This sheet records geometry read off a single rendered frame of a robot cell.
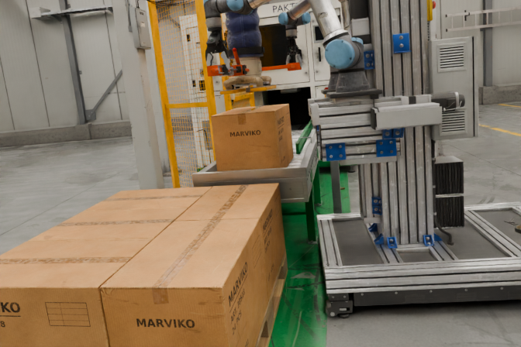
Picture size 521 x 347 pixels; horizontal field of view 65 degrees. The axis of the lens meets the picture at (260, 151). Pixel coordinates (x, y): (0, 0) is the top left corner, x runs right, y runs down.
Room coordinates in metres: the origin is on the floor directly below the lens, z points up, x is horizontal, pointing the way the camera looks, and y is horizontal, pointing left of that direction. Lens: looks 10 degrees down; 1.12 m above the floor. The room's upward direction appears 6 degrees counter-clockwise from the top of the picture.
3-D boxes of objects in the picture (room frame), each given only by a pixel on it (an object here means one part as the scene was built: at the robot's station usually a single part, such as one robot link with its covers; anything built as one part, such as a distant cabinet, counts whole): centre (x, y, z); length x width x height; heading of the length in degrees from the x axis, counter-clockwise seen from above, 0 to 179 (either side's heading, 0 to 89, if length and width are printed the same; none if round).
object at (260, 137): (2.74, 0.02, 0.75); 0.60 x 0.40 x 0.40; 167
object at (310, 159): (3.49, -0.47, 0.50); 2.31 x 0.05 x 0.19; 168
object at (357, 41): (1.88, -0.44, 1.20); 0.13 x 0.12 x 0.14; 152
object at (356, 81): (1.89, -0.45, 1.09); 0.15 x 0.15 x 0.10
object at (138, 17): (3.32, 0.83, 1.62); 0.20 x 0.05 x 0.30; 168
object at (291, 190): (2.40, 0.09, 0.48); 0.70 x 0.03 x 0.15; 78
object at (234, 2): (2.03, 0.07, 1.50); 0.11 x 0.11 x 0.08; 62
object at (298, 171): (2.40, 0.09, 0.58); 0.70 x 0.03 x 0.06; 78
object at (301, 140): (3.84, -0.48, 0.60); 1.60 x 0.10 x 0.09; 168
